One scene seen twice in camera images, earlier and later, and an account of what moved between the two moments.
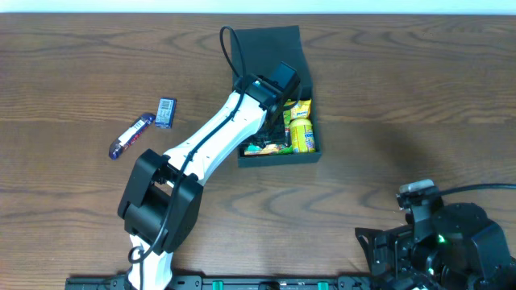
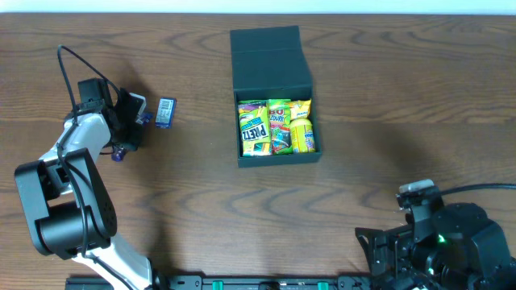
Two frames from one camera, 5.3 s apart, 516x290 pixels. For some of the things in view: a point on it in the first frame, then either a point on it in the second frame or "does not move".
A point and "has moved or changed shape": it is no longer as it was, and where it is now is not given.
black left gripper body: x=270 y=131 -> x=131 y=117
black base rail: x=148 y=282 does not move
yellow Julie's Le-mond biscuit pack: x=301 y=109 does not move
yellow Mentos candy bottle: x=302 y=136 does not move
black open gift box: x=259 y=51 does not move
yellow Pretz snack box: x=288 y=106 has moved or changed shape
